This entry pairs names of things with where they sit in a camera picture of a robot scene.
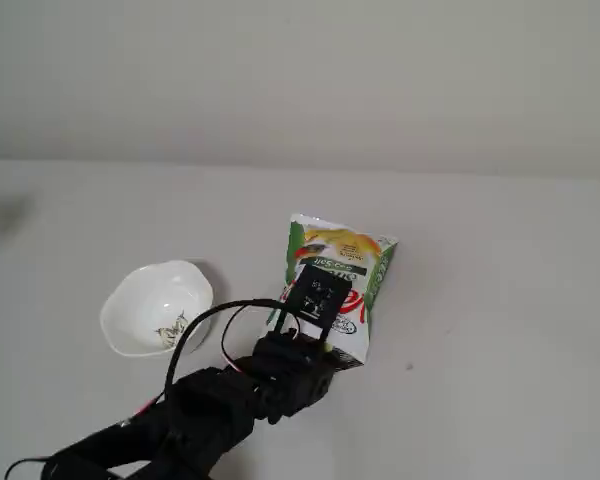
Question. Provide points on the white ceramic bowl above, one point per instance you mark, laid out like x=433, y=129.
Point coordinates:
x=150, y=310

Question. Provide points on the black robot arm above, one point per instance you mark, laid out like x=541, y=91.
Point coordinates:
x=200, y=415

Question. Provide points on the veggie straw snack packet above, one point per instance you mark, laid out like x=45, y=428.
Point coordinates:
x=350, y=255

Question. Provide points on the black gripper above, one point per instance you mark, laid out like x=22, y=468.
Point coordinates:
x=314, y=320

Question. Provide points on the yellow-green veggie straw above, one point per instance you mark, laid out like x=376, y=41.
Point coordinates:
x=325, y=345

